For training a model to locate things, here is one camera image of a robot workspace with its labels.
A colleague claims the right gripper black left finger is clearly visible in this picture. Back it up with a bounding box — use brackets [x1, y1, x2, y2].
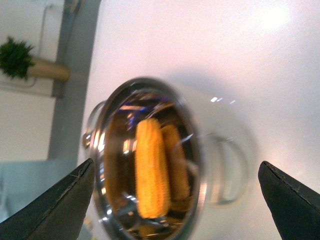
[0, 158, 95, 240]

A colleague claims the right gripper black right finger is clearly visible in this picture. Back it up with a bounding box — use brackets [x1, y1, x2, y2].
[258, 161, 320, 240]

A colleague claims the yellow corn cob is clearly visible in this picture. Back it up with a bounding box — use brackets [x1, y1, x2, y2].
[135, 118, 170, 219]

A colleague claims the white electric cooking pot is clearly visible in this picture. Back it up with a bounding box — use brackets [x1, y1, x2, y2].
[80, 77, 255, 240]

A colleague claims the green potted plant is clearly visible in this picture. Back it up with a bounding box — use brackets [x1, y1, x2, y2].
[0, 36, 71, 82]

